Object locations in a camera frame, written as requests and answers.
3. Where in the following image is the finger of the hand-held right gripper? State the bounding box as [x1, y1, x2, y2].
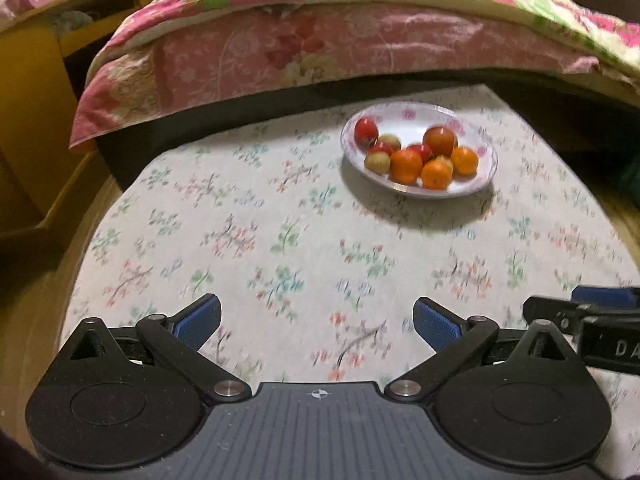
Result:
[522, 296, 593, 333]
[572, 285, 640, 307]

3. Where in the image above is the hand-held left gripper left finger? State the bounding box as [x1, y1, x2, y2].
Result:
[57, 293, 251, 403]

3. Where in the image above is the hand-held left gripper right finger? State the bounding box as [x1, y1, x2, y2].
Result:
[384, 297, 588, 403]

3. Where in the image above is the orange mandarin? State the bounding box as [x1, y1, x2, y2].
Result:
[451, 146, 480, 177]
[421, 159, 454, 191]
[389, 149, 424, 185]

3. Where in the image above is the large orange-red tomato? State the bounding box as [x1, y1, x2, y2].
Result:
[422, 126, 458, 158]

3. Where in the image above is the white floral plate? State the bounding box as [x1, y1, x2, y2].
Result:
[340, 101, 499, 200]

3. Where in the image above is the floral tablecloth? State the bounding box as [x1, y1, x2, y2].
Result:
[60, 84, 640, 480]

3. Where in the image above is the pink floral bedsheet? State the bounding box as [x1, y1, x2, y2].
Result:
[70, 2, 640, 150]

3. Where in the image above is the wooden cabinet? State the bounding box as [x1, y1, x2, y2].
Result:
[0, 0, 166, 281]

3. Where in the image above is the grey cloth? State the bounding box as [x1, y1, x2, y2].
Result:
[50, 10, 93, 36]

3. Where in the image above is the dark bed frame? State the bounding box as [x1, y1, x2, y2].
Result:
[95, 67, 640, 191]

